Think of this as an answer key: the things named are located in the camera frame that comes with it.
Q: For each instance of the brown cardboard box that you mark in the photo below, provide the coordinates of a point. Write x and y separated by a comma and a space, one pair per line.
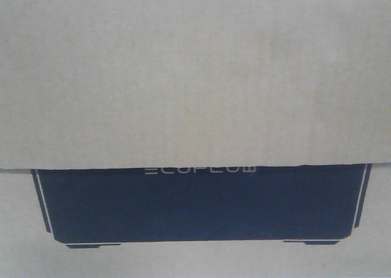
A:
116, 83

